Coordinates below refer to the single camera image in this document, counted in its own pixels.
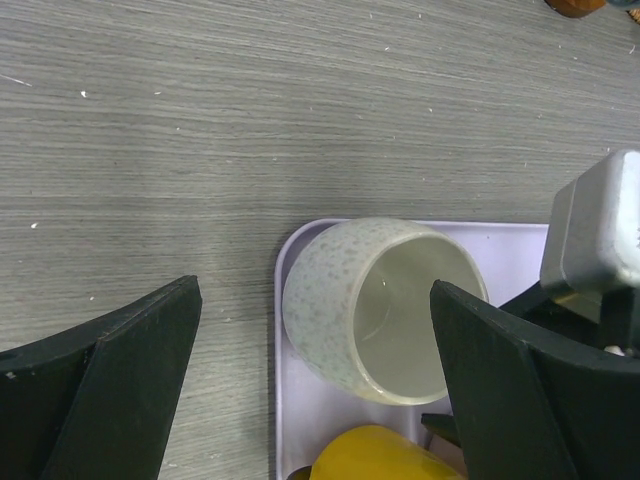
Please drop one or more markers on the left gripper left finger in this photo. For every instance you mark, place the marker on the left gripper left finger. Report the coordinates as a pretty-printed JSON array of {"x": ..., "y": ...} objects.
[{"x": 97, "y": 401}]

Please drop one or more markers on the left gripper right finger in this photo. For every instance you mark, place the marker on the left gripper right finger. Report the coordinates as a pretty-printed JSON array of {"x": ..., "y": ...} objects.
[{"x": 530, "y": 403}]

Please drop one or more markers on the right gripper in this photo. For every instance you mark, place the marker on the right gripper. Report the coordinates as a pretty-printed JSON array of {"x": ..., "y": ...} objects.
[{"x": 618, "y": 316}]

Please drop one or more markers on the yellow glass mug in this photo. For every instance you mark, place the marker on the yellow glass mug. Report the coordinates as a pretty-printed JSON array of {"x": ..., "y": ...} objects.
[{"x": 373, "y": 452}]

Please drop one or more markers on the white ceramic mug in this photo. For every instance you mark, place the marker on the white ceramic mug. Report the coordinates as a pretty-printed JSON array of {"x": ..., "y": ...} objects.
[{"x": 356, "y": 307}]

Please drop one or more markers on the clear purple glass mug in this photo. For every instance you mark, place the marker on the clear purple glass mug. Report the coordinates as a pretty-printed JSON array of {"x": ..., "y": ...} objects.
[{"x": 442, "y": 425}]

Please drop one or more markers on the dark wooden coaster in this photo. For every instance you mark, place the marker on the dark wooden coaster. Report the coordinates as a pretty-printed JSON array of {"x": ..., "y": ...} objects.
[{"x": 575, "y": 8}]

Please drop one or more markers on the grey-green ceramic mug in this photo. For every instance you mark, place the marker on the grey-green ceramic mug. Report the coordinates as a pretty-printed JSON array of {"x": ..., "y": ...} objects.
[{"x": 625, "y": 5}]

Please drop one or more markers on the lavender plastic tray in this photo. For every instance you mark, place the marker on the lavender plastic tray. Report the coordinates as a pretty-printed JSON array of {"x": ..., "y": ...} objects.
[{"x": 310, "y": 412}]

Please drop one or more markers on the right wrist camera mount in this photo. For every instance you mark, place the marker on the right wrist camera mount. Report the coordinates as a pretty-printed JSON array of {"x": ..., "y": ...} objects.
[{"x": 592, "y": 244}]

